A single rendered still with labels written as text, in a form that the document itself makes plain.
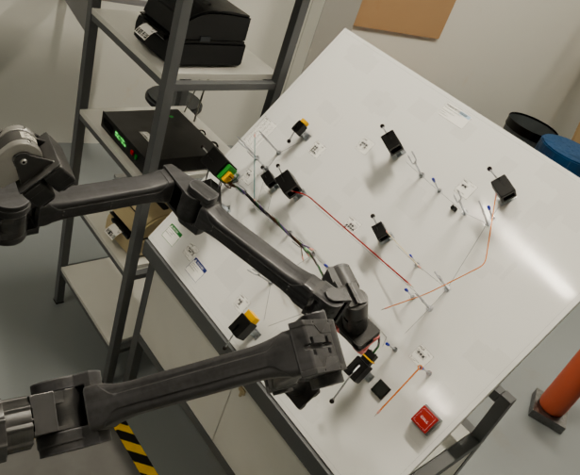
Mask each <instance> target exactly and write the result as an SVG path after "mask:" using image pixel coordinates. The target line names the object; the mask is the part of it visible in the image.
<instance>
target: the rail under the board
mask: <svg viewBox="0 0 580 475"><path fill-rule="evenodd" d="M142 254H143V255H144V256H145V258H146V259H147V260H148V262H149V263H150V264H151V266H152V267H153V268H154V269H155V271H156V272H157V274H158V275H159V276H160V278H161V279H162V280H163V282H164V283H165V284H166V286H167V287H168V288H169V289H170V290H171V291H172V293H173V294H174V295H175V297H176V298H177V299H178V301H179V302H180V303H181V305H182V306H183V307H184V309H185V310H186V311H187V312H188V314H189V315H190V316H191V318H192V319H193V321H194V322H195V323H196V325H197V326H198V327H199V329H200V330H201V331H202V333H203V334H204V335H205V336H206V338H207V339H208V341H209V342H210V343H211V345H212V346H213V347H214V349H215V350H216V351H217V353H218V354H219V355H222V354H226V353H229V352H235V351H236V350H235V348H234V347H233V346H232V344H231V343H230V342H229V343H228V345H227V350H226V351H224V350H223V346H225V345H226V343H227V342H228V339H227V338H226V337H225V336H224V334H223V333H222V331H221V330H220V329H219V328H218V326H217V325H216V324H215V323H214V321H213V320H212V319H211V317H210V316H209V315H208V314H207V312H206V311H205V310H204V308H203V307H202V306H201V304H199V303H198V302H197V300H196V299H195V298H194V297H193V295H192V294H191V292H190V291H189V290H188V289H187V287H186V286H185V285H184V284H183V282H182V281H181V280H180V278H179V277H178V276H177V275H176V273H175V272H174V271H173V269H172V268H171V267H170V265H169V264H168V263H167V262H166V260H165V259H164V258H163V257H162V255H161V254H160V253H159V251H158V250H157V249H156V247H155V246H154V245H153V244H152V242H151V241H150V240H149V238H148V239H146V240H145V241H144V244H143V249H142ZM244 388H245V389H246V390H247V392H248V393H249V394H250V396H251V397H252V398H253V400H254V401H255V402H256V403H257V405H258V406H259V408H260V409H261V410H262V412H263V413H264V414H265V416H266V417H267V418H268V420H269V421H270V422H271V423H272V425H273V426H274V427H275V429H276V430H277V431H278V432H279V433H280V435H281V436H282V437H283V439H284V440H285V441H286V443H287V444H288V445H289V446H290V448H291V449H292V451H293V452H294V453H295V455H296V456H297V457H298V459H299V460H300V461H301V463H302V464H303V465H304V467H305V468H306V469H307V471H308V472H309V473H310V475H334V474H333V473H332V471H331V470H330V469H329V467H328V466H327V465H326V464H325V462H324V461H323V460H322V458H321V457H320V456H319V454H318V453H317V452H316V451H315V450H314V449H313V448H312V447H311V445H310V444H309V443H308V442H307V440H306V439H305V437H304V436H303V435H302V434H301V432H300V431H299V430H298V429H297V427H296V426H295V425H294V423H293V422H292V421H291V420H290V418H289V417H288V416H287V414H286V413H285V412H284V410H283V409H282V408H281V407H280V405H279V404H278V403H277V402H276V400H275V399H274V398H273V396H272V395H271V394H270V393H269V394H267V391H266V387H265V386H264V385H263V383H262V382H256V383H252V384H249V385H244Z"/></svg>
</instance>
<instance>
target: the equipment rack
mask: <svg viewBox="0 0 580 475"><path fill-rule="evenodd" d="M101 2H102V0H88V7H87V16H86V24H85V32H84V40H83V49H82V58H81V65H80V74H79V82H78V91H77V98H76V107H75V122H74V131H73V139H72V148H71V155H70V164H69V165H70V167H71V169H72V171H73V174H74V176H75V183H74V184H73V186H77V185H78V180H79V173H80V166H81V158H82V151H83V143H84V136H85V128H86V127H87V128H88V129H89V131H90V132H91V133H92V134H93V136H94V137H95V138H96V139H97V140H98V142H99V143H100V144H101V145H102V146H103V148H104V149H105V150H106V151H107V153H108V154H109V155H110V156H111V158H112V159H113V160H114V161H115V162H116V164H117V165H118V166H119V167H120V168H121V170H122V171H123V172H124V173H125V175H126V176H127V177H133V176H139V175H144V174H147V173H151V172H155V171H157V169H158V164H159V160H160V155H161V151H162V146H163V141H164V137H165V133H166V128H167V123H168V119H169V115H170V110H171V109H178V110H179V111H180V112H181V113H182V114H183V115H184V116H185V117H186V118H187V119H188V120H189V121H190V122H191V123H192V124H193V125H195V126H196V127H197V128H198V129H199V130H204V131H205V132H206V134H205V133H204V132H203V131H201V132H202V133H203V134H204V135H205V136H206V137H207V138H208V139H209V140H210V141H216V142H217V143H218V145H219V147H217V146H216V144H215V143H213V144H214V145H215V146H216V147H217V148H218V149H219V150H220V151H221V152H222V153H223V154H224V155H226V154H227V153H228V152H229V151H230V150H231V149H230V148H229V147H228V146H227V145H226V144H225V143H224V142H223V141H222V140H221V139H220V138H218V137H217V136H216V135H215V134H214V133H213V132H212V131H211V130H210V129H209V128H208V127H207V126H206V125H205V124H204V123H203V122H202V121H201V120H200V119H199V118H198V117H196V120H195V122H194V121H193V119H194V116H195V115H194V114H193V113H192V112H191V111H190V110H189V109H188V108H187V110H186V112H184V110H185V108H186V102H187V97H188V93H189V91H193V90H268V93H267V96H266V99H265V103H264V106H263V108H262V112H261V115H260V117H261V116H262V115H263V114H264V113H265V112H266V111H267V110H268V109H269V108H270V107H271V106H272V105H273V104H274V103H275V101H276V100H277V99H278V98H279V97H280V94H281V91H282V89H283V86H284V83H285V80H286V77H287V73H288V70H289V67H290V63H291V60H292V56H293V53H294V50H295V47H296V44H297V42H298V39H299V35H300V32H301V29H302V26H303V23H304V20H305V17H306V14H307V9H308V6H309V3H310V0H295V3H294V7H293V10H292V13H291V16H290V21H289V24H288V28H287V31H286V34H285V37H284V40H283V43H282V46H281V50H280V53H279V56H278V60H277V62H276V65H275V68H274V70H273V69H272V68H271V67H269V66H268V65H267V64H266V63H264V62H263V61H262V60H260V59H259V58H258V57H256V56H255V55H254V54H252V53H251V52H250V51H248V50H247V49H246V48H245V50H244V53H243V57H242V61H241V64H240V65H239V66H202V65H180V61H181V57H182V52H183V47H184V43H185V39H186V34H187V29H188V25H189V20H190V16H191V8H192V3H193V0H176V3H175V8H174V17H173V22H172V27H171V32H170V37H169V41H168V46H167V51H166V56H165V61H163V60H162V59H161V58H160V57H158V56H157V55H156V54H155V53H154V52H152V51H151V50H150V49H149V48H148V47H147V46H146V45H144V44H143V43H142V42H141V41H140V40H138V39H137V38H136V36H135V35H134V31H135V25H136V21H137V18H138V16H139V15H140V12H139V11H128V10H117V9H105V8H101ZM98 27H99V28H100V29H101V30H102V31H103V32H105V33H106V34H107V35H108V36H109V37H110V38H111V39H112V40H113V41H114V42H115V43H116V44H117V45H118V46H119V47H120V48H121V49H122V50H123V51H124V52H125V53H126V54H127V55H128V56H129V57H130V58H131V59H133V60H134V61H135V62H136V63H137V64H138V65H139V66H140V67H141V68H142V69H143V70H144V71H145V72H146V73H147V74H148V75H149V76H150V77H151V78H152V79H153V80H154V81H155V82H156V83H157V84H158V85H159V90H158V96H157V104H156V106H149V107H118V108H89V109H88V105H89V99H90V91H91V77H92V69H93V62H94V54H95V46H96V39H97V32H98ZM176 79H180V80H176ZM192 79H262V80H192ZM175 91H177V95H176V98H175V103H174V106H171V105H172V100H173V97H174V92H175ZM132 110H154V111H155V114H154V119H153V123H152V128H151V134H150V139H149V143H148V148H147V153H146V158H145V162H144V167H143V173H141V172H140V170H139V169H138V168H137V167H136V166H135V165H134V163H133V162H132V161H131V160H130V159H129V158H128V156H127V155H126V154H125V153H124V152H123V150H122V149H121V148H120V147H119V146H118V145H117V143H116V142H115V141H114V140H113V139H112V138H111V136H110V135H109V134H108V133H107V132H106V130H105V129H104V128H103V127H102V126H101V122H102V116H103V111H132ZM150 204H151V203H148V204H143V205H137V206H136V211H135V216H134V220H133V225H132V230H131V235H130V240H129V245H128V250H127V253H126V252H125V250H124V249H123V248H122V247H121V246H120V244H119V243H118V242H117V241H116V240H115V239H113V240H111V238H110V237H109V236H108V235H107V233H106V232H105V230H106V222H107V217H108V215H109V212H110V211H113V210H109V211H103V212H98V213H93V214H88V215H83V216H80V217H81V219H82V220H83V221H84V222H85V223H86V225H87V226H88V227H89V229H90V230H91V232H92V233H93V235H94V236H95V238H96V239H97V241H98V242H99V243H100V245H101V246H102V248H103V249H104V250H105V252H106V253H107V255H108V256H105V257H100V258H95V259H91V260H86V261H81V262H76V263H72V264H68V262H69V254H70V247H71V240H72V232H73V225H74V218H68V219H64V220H63V222H62V230H61V239H60V247H59V255H58V271H57V280H56V287H55V296H54V299H53V300H54V302H55V303H56V304H59V303H64V301H63V300H64V292H65V285H66V283H67V285H68V287H69V288H70V290H71V291H72V292H73V294H74V295H75V297H76V299H77V301H78V302H79V304H80V305H81V307H82V309H83V310H84V312H85V313H86V315H87V317H88V318H89V320H90V321H91V324H92V325H93V327H94V328H95V330H96V332H97V333H98V335H99V336H100V337H101V339H102V340H103V342H104V343H105V345H106V347H107V348H108V356H107V361H106V365H105V370H104V375H103V380H102V383H105V384H113V379H114V374H115V370H116V366H117V361H118V356H119V353H121V352H126V351H129V350H130V346H131V341H128V342H125V341H127V340H131V339H132V337H133V333H134V329H135V324H136V320H137V316H138V312H139V307H140V303H141V295H142V292H143V287H144V283H145V278H146V274H147V270H148V266H149V262H148V260H147V259H146V258H145V256H144V255H140V253H141V245H142V241H143V236H144V231H145V226H146V223H147V218H148V213H149V208H150ZM122 342H125V343H123V344H121V343H122Z"/></svg>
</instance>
